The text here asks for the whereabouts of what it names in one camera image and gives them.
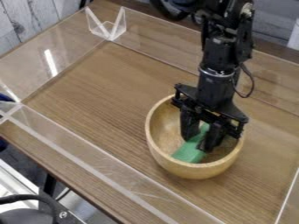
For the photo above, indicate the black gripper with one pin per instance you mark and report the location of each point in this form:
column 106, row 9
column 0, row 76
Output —
column 208, row 103

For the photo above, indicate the brown wooden bowl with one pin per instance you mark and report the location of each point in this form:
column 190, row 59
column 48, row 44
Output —
column 163, row 137

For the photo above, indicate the black table leg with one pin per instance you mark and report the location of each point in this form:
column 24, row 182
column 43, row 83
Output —
column 50, row 184

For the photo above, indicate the green rectangular block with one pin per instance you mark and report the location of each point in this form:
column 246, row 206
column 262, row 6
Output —
column 188, row 153

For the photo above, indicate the clear acrylic tray enclosure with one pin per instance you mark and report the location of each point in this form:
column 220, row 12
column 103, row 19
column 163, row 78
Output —
column 84, row 81

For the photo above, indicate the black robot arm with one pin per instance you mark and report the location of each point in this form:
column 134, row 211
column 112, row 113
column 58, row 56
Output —
column 226, row 30

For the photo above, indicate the metal bracket with screw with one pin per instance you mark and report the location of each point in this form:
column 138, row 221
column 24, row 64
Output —
column 64, row 215

